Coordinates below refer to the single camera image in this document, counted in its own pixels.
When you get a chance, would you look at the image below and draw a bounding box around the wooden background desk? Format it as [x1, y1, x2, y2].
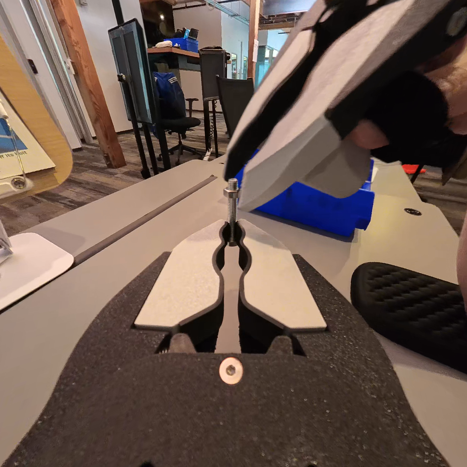
[148, 47, 252, 110]

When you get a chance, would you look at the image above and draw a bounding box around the black mesh chair back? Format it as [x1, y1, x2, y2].
[216, 75, 255, 139]

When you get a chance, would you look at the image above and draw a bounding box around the black office chair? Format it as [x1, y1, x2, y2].
[153, 71, 206, 165]

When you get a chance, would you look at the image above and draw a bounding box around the blue plastic bin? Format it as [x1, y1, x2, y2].
[235, 148, 376, 238]

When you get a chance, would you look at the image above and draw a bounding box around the blue striped jacket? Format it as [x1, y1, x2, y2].
[153, 72, 187, 121]

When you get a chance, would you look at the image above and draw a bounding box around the thick wooden pillar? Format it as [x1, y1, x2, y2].
[49, 0, 126, 169]

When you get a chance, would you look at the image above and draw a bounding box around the black woven pad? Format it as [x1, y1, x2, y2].
[350, 262, 467, 374]

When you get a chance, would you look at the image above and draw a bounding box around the black box on tripod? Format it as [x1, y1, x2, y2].
[199, 47, 231, 158]

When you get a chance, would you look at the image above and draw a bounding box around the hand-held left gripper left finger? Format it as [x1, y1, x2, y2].
[134, 219, 225, 354]

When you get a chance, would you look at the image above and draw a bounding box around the slim wooden pillar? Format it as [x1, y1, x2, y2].
[248, 0, 262, 81]

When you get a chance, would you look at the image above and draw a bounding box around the dark panel on stand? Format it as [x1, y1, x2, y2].
[108, 18, 172, 179]

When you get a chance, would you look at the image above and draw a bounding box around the steel threaded bolt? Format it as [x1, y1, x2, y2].
[226, 179, 238, 247]

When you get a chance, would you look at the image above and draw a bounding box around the wooden instruction board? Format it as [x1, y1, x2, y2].
[0, 35, 73, 205]

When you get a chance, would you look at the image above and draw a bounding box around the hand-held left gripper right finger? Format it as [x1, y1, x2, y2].
[238, 218, 328, 354]

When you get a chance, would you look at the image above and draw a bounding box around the blue storage crate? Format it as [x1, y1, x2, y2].
[164, 36, 199, 53]

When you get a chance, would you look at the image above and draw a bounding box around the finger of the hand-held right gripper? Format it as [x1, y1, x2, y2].
[237, 0, 458, 213]
[223, 20, 352, 180]

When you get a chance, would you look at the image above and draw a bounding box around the person's right hand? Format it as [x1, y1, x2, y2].
[345, 36, 467, 150]

